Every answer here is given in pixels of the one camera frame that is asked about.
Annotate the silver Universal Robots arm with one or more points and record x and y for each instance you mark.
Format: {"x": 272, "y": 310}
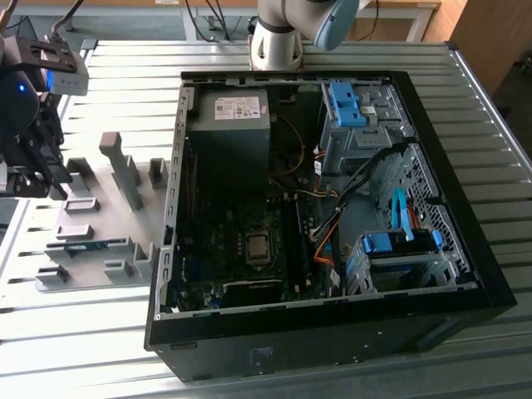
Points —
{"x": 274, "y": 37}

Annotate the grey metal disk cage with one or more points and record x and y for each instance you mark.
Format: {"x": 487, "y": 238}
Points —
{"x": 399, "y": 261}

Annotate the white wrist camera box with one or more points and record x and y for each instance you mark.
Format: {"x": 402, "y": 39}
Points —
{"x": 68, "y": 81}

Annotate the white frame desk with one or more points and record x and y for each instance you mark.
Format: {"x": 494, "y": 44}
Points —
{"x": 188, "y": 25}

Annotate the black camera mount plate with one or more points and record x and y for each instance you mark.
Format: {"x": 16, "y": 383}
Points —
{"x": 29, "y": 52}

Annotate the green motherboard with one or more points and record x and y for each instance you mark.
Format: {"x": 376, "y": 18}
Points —
{"x": 216, "y": 232}

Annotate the wooden cabinet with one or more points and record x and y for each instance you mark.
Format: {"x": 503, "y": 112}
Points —
{"x": 490, "y": 37}

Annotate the CPU socket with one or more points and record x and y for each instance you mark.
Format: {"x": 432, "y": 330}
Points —
{"x": 259, "y": 264}

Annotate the blue plastic drive bracket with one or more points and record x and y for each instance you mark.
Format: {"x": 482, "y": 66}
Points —
{"x": 347, "y": 99}

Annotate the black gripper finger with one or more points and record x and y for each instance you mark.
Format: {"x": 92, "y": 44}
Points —
{"x": 47, "y": 133}
{"x": 29, "y": 185}

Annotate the hard disk in blue carrier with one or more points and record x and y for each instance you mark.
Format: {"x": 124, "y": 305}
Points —
{"x": 378, "y": 243}

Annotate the black PC case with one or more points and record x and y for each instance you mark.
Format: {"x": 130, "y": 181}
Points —
{"x": 332, "y": 341}

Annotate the black graphics card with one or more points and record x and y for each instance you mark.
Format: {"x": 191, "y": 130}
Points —
{"x": 253, "y": 289}

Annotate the grey metal drive cage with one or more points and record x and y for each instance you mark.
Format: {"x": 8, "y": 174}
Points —
{"x": 365, "y": 141}

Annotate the grey plastic parts rack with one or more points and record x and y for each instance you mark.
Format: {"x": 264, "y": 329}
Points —
{"x": 124, "y": 178}

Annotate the grey power supply unit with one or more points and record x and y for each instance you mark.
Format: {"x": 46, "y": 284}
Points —
{"x": 232, "y": 141}

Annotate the silver CPU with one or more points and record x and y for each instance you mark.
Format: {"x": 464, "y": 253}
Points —
{"x": 257, "y": 246}

